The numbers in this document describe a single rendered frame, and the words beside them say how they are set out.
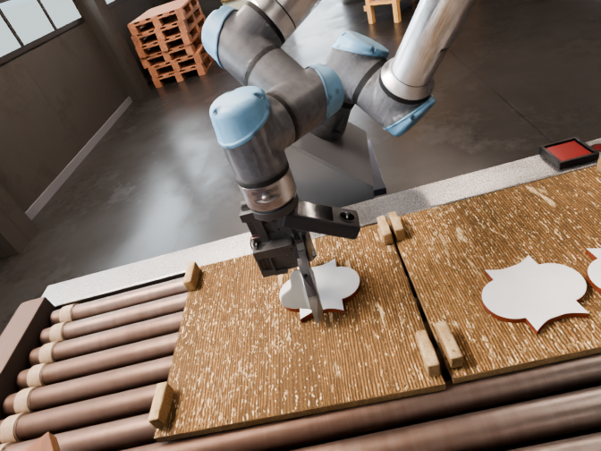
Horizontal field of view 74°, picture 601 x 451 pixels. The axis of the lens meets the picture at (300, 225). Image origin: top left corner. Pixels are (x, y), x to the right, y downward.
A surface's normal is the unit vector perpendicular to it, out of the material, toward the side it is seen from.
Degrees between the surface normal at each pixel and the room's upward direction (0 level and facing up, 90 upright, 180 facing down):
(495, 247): 0
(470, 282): 0
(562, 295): 0
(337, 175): 90
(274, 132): 80
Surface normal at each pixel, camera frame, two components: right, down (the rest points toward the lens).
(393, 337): -0.26, -0.76
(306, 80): 0.18, -0.45
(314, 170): -0.07, 0.63
